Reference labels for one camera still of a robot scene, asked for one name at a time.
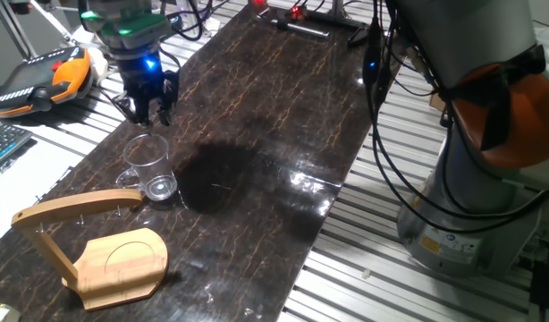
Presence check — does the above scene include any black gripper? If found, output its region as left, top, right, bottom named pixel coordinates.
left=117, top=49, right=182, bottom=129

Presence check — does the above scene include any clear glass cup with handle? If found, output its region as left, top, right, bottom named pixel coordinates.
left=115, top=132, right=179, bottom=202

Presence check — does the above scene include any wooden cup rack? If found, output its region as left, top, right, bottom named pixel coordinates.
left=11, top=188, right=170, bottom=312

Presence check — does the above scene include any white rounded object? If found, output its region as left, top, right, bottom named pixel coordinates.
left=87, top=47, right=110, bottom=81

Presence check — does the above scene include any orange and black teach pendant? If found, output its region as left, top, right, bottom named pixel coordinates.
left=0, top=46, right=95, bottom=119

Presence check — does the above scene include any white desk pad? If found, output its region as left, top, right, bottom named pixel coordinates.
left=0, top=115, right=86, bottom=247

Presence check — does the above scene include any grey tripod pole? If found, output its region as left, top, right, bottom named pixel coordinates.
left=0, top=0, right=38, bottom=62

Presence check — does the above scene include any black computer keyboard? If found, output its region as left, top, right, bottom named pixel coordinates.
left=0, top=123, right=34, bottom=174

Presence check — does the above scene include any dark marble pattern mat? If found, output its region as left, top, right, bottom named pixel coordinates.
left=0, top=2, right=385, bottom=322

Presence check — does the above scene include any black clamp with metal bar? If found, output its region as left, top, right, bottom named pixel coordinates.
left=253, top=7, right=373, bottom=48

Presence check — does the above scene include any white and gold packet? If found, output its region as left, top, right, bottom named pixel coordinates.
left=0, top=303, right=21, bottom=322

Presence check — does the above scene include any brown cardboard sheet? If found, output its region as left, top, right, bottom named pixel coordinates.
left=428, top=91, right=448, bottom=112

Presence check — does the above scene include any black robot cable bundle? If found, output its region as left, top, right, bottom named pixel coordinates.
left=157, top=0, right=549, bottom=236

